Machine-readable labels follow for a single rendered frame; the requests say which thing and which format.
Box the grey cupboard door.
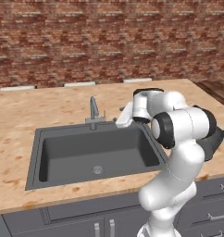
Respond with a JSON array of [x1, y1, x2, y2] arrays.
[[2, 215, 106, 237], [103, 210, 153, 237]]

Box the white stool seat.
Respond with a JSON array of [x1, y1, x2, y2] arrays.
[[0, 85, 36, 93], [63, 81, 96, 88], [122, 77, 153, 84]]

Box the dark grey sink basin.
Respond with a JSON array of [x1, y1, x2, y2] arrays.
[[24, 120, 171, 192]]

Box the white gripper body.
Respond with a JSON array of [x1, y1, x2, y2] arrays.
[[115, 101, 135, 130]]

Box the grey false drawer front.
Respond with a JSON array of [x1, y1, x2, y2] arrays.
[[39, 192, 143, 226]]

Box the grey metal sink faucet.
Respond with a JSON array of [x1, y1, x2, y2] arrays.
[[84, 95, 107, 131]]

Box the dark grey jug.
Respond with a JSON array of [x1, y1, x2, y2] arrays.
[[196, 122, 224, 163]]

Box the silver cupboard door handle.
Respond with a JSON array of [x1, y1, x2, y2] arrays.
[[108, 218, 116, 237], [93, 222, 101, 237]]

